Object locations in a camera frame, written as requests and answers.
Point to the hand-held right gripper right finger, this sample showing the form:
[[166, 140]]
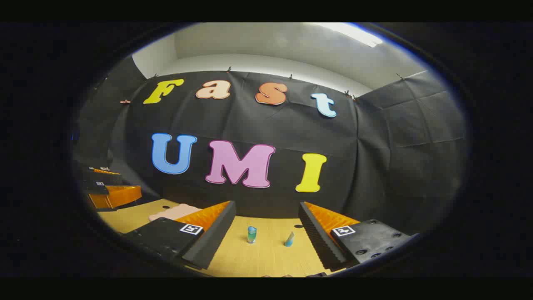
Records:
[[366, 241]]

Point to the ceiling light panel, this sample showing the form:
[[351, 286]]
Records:
[[354, 33]]

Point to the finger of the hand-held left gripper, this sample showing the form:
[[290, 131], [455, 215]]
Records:
[[102, 178], [120, 196]]

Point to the small blue-green tube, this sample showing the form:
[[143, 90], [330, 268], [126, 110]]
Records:
[[289, 240]]

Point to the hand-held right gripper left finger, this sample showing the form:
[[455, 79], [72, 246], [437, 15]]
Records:
[[170, 238]]

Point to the blue-capped green bottle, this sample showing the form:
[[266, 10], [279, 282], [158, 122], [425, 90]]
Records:
[[252, 235]]

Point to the black backdrop cloth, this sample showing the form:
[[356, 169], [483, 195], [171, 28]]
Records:
[[366, 166]]

